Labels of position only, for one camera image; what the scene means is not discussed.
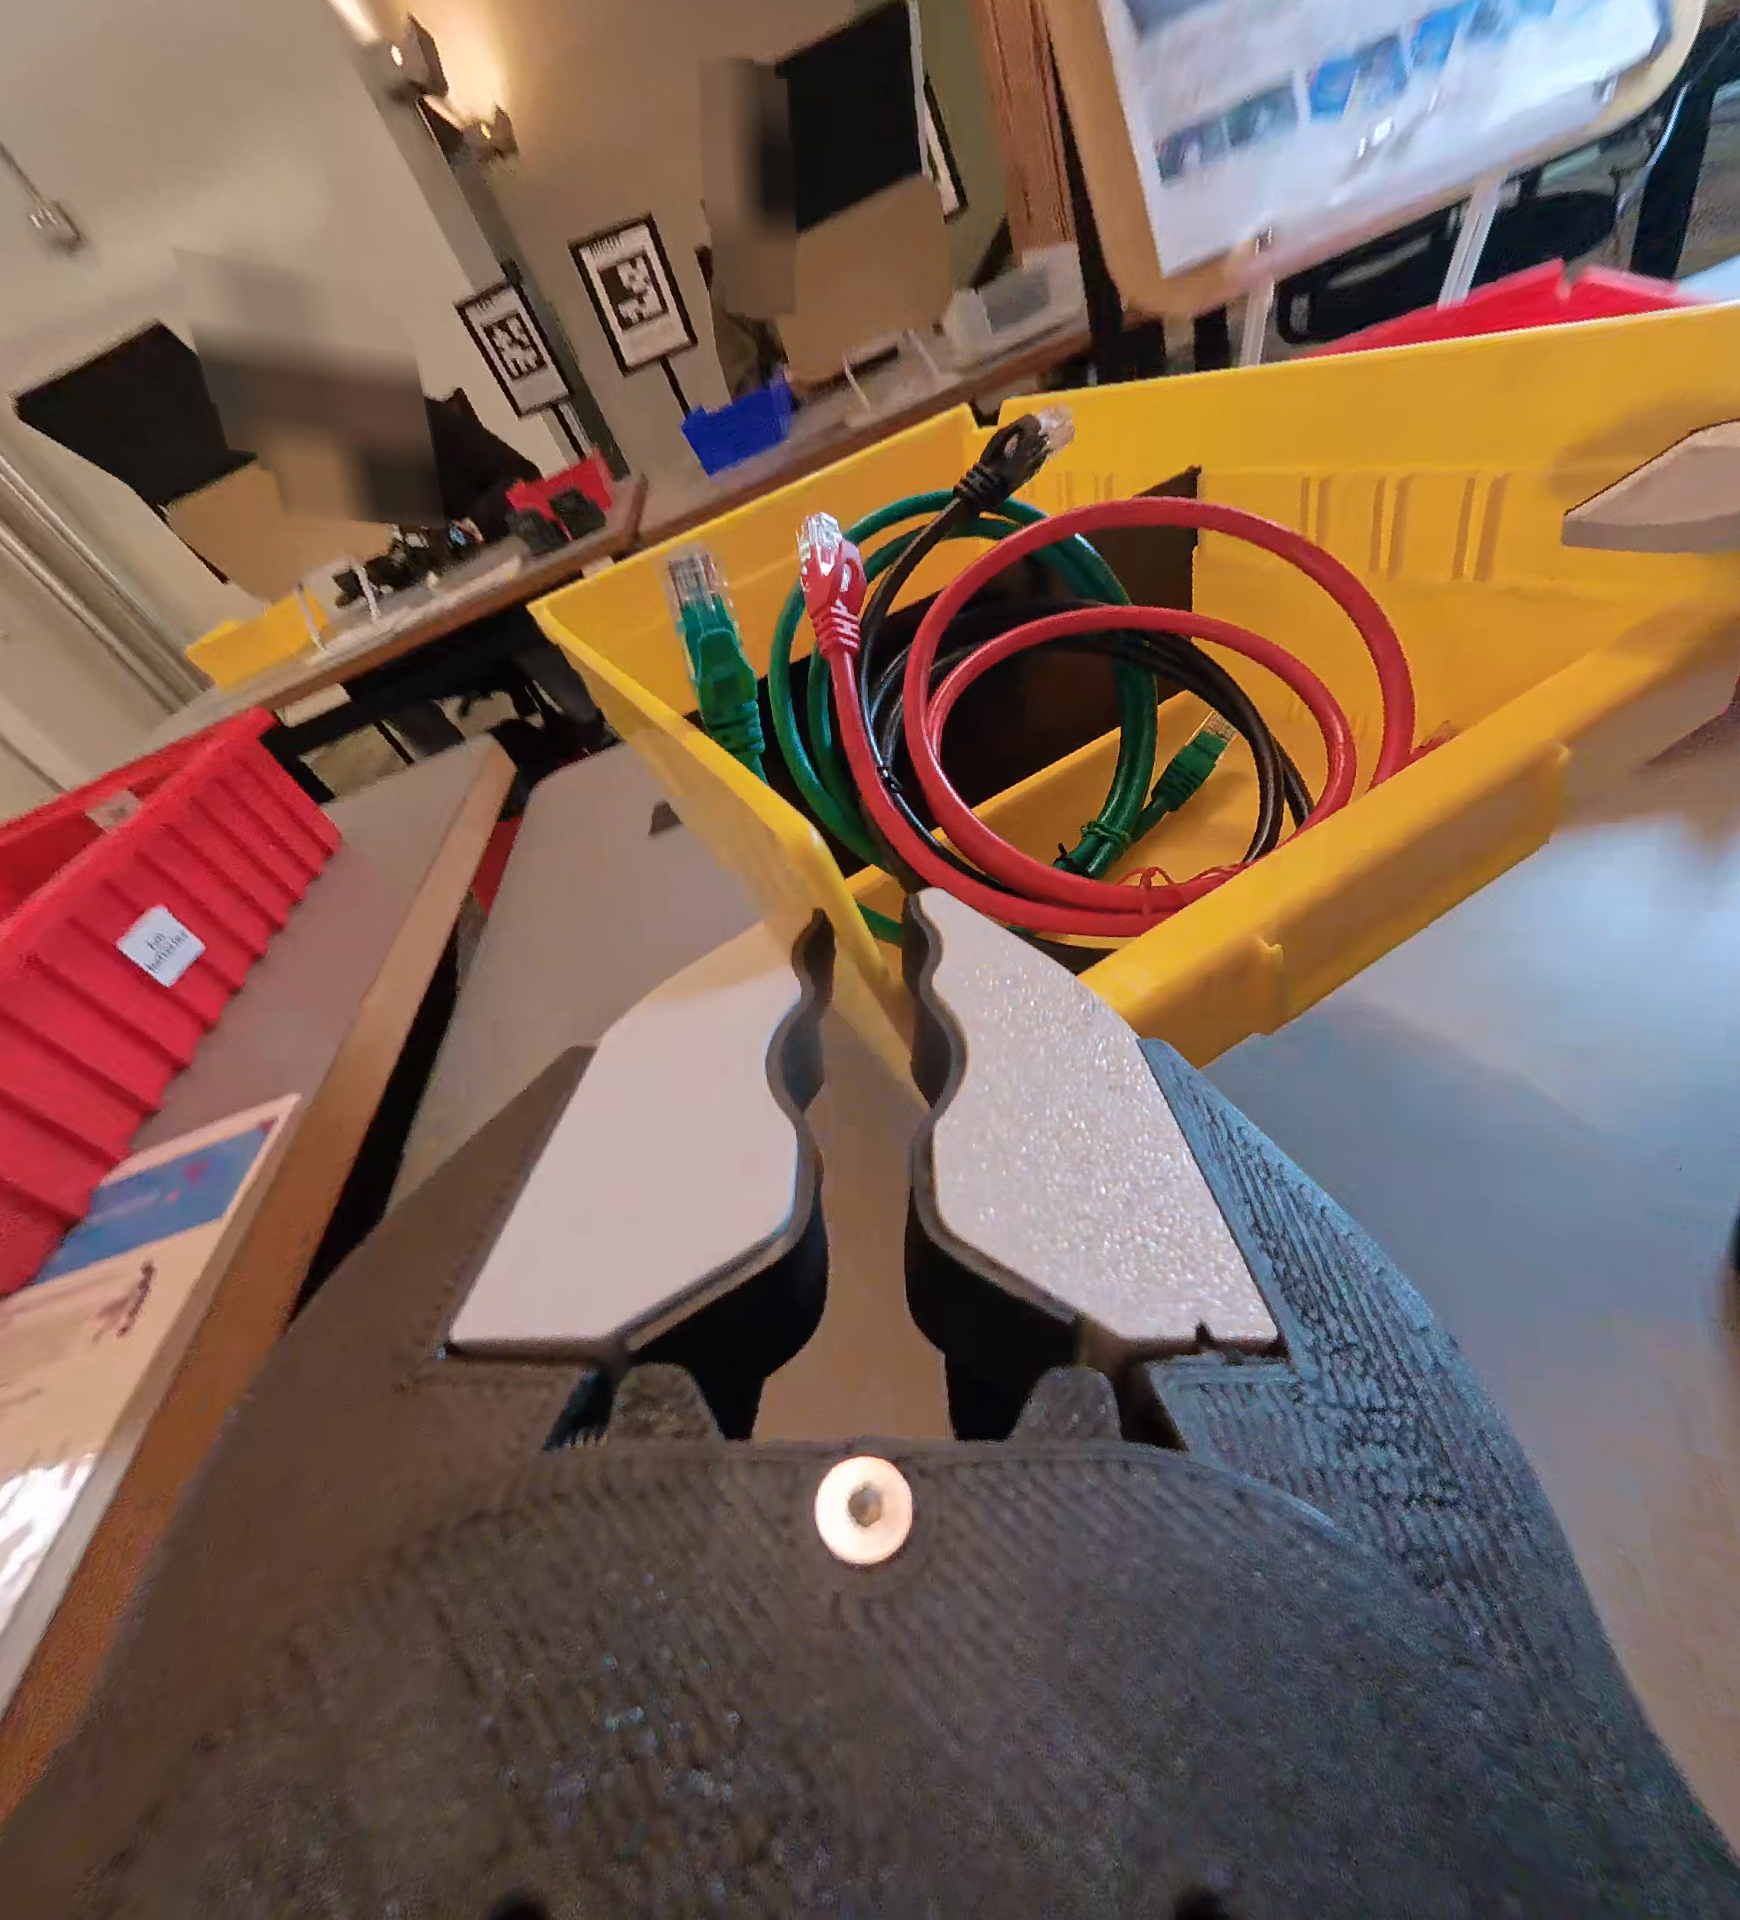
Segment brown cardboard panel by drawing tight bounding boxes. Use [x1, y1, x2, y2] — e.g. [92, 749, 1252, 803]
[164, 457, 376, 602]
[779, 186, 954, 385]

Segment red plastic bin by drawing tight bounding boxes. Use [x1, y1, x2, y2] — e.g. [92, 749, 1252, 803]
[0, 708, 344, 1340]
[1310, 263, 1711, 362]

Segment yellow plastic bin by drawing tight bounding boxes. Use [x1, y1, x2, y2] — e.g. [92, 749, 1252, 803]
[527, 297, 1740, 1070]

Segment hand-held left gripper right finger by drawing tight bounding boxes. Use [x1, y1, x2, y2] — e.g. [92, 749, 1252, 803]
[904, 888, 1280, 1375]

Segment wooden desk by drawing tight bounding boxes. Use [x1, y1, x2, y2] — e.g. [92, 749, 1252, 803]
[185, 474, 649, 722]

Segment black bin divider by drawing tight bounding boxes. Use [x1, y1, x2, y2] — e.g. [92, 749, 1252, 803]
[1081, 469, 1203, 617]

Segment instruction sheet board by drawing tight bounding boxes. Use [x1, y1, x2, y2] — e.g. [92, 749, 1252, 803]
[1095, 0, 1708, 317]

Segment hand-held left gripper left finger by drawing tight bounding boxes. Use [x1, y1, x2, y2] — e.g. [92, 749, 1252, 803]
[446, 908, 829, 1359]

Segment small yellow bin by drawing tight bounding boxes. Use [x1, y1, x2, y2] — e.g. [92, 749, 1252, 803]
[185, 592, 334, 692]

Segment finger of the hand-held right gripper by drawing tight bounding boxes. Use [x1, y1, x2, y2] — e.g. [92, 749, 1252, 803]
[1560, 413, 1740, 557]

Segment wall lamp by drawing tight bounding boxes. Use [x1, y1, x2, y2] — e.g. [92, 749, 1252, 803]
[386, 15, 518, 159]

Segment white printed paper sheet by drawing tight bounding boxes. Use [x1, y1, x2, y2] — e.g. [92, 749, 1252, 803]
[0, 1092, 305, 1802]

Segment green ethernet cable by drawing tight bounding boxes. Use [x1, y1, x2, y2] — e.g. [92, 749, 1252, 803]
[664, 496, 1239, 945]

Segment black ethernet cable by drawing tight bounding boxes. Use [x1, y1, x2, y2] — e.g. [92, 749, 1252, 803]
[852, 405, 1317, 903]

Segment blue plastic bin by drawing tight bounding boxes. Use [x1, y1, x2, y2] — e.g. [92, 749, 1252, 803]
[680, 374, 801, 477]

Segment grey top side table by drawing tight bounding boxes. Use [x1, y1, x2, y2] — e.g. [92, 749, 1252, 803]
[0, 736, 518, 1909]

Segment red ethernet cable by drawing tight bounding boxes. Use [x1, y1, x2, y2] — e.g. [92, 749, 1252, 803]
[795, 500, 1418, 941]

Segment wooden table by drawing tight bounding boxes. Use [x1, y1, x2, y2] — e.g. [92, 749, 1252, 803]
[645, 307, 1096, 519]

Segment small red bin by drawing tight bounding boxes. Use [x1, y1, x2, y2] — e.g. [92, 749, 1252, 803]
[502, 455, 617, 528]

